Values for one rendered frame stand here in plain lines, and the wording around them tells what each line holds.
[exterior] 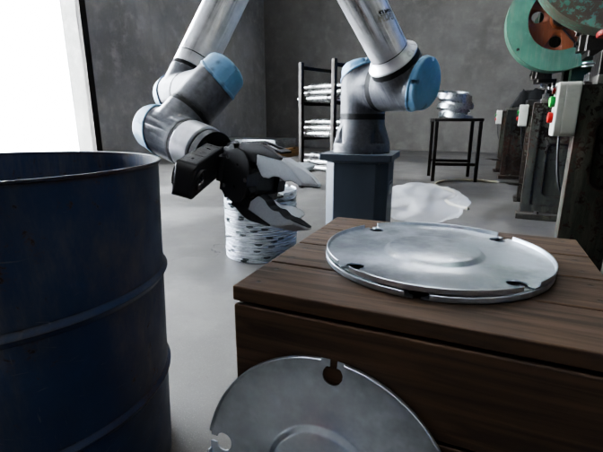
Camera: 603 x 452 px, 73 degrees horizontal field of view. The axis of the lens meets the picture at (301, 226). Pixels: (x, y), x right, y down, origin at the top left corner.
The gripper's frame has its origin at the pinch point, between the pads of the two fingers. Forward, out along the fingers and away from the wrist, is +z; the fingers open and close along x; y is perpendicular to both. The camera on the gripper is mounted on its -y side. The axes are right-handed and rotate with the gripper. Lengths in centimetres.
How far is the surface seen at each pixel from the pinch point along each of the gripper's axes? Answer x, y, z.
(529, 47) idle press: -53, 365, -64
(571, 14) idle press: -54, 200, -15
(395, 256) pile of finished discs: 5.2, 9.8, 9.3
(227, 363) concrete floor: 51, 16, -22
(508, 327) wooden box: 2.6, 0.9, 24.7
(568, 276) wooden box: 2.0, 19.6, 27.4
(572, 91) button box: -20, 89, 11
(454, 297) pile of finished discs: 3.2, 2.8, 19.1
